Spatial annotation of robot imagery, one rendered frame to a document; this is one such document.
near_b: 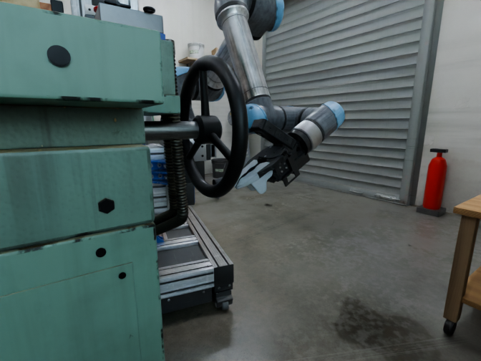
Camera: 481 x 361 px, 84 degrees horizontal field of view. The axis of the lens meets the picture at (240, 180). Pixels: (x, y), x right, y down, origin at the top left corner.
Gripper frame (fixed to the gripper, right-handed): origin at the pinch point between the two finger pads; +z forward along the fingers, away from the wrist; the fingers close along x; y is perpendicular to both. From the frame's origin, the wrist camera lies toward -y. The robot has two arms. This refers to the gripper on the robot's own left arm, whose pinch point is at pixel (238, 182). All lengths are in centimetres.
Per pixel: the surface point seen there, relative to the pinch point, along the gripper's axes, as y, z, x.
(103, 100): -26.8, 17.6, -24.7
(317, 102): 88, -235, 195
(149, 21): -34.1, 0.8, -0.6
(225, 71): -22.1, -4.5, -7.0
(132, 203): -16.6, 20.5, -18.9
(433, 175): 150, -194, 53
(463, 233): 66, -62, -17
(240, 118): -15.1, -0.9, -11.2
